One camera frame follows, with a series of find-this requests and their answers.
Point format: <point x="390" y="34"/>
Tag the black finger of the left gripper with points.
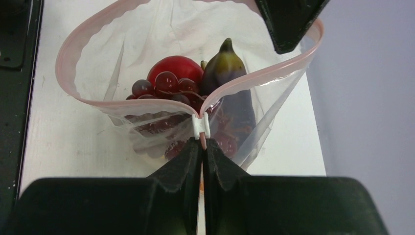
<point x="288" y="21"/>

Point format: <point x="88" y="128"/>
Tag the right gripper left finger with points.
<point x="164" y="203"/>

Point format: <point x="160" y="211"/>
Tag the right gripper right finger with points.
<point x="237" y="203"/>

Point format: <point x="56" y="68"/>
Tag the dark red grape bunch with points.
<point x="164" y="134"/>

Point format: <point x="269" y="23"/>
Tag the purple eggplant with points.
<point x="222" y="80"/>

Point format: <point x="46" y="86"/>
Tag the clear zip top bag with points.
<point x="101" y="60"/>

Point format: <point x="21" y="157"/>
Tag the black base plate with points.
<point x="20" y="26"/>

